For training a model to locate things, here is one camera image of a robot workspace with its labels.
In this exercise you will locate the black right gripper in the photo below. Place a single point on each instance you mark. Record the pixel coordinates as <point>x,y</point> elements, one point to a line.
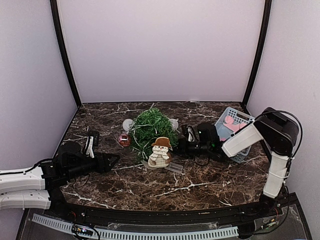
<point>182,147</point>

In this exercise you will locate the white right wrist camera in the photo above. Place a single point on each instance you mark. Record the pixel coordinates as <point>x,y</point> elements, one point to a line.
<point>190,132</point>

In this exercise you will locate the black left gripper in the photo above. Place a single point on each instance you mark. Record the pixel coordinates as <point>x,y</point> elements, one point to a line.
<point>100,169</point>

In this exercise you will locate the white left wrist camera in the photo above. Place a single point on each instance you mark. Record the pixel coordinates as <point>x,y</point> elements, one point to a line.
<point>91,142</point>

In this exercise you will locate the small green christmas tree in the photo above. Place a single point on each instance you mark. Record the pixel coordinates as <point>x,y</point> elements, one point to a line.
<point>146,128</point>

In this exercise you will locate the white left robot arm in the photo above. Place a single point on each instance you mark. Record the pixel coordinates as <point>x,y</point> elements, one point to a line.
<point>33,187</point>

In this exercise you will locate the white cable duct strip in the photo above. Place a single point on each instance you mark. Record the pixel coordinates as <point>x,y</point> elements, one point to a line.
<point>86,232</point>

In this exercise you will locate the blue plastic basket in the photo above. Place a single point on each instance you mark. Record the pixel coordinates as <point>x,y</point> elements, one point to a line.
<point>223,132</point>

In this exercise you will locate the pink bow ornament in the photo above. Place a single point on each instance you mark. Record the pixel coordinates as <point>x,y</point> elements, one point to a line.
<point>229,123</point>

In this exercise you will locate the clear string light garland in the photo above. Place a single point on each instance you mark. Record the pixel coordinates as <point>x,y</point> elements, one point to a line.
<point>173,167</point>

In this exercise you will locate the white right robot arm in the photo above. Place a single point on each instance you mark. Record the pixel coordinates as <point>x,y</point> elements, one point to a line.
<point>280,132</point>

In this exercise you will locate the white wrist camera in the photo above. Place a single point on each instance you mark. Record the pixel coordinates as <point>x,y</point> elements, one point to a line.
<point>91,142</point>
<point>190,132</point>

